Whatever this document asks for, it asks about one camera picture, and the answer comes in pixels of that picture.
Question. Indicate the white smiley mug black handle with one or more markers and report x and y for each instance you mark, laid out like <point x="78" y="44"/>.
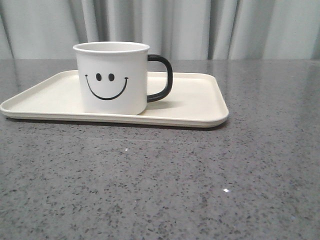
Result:
<point x="113" y="76"/>

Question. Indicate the grey pleated curtain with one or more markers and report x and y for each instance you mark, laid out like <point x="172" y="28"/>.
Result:
<point x="175" y="29"/>

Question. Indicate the cream rectangular plastic tray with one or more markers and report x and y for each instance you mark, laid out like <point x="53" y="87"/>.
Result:
<point x="195" y="101"/>

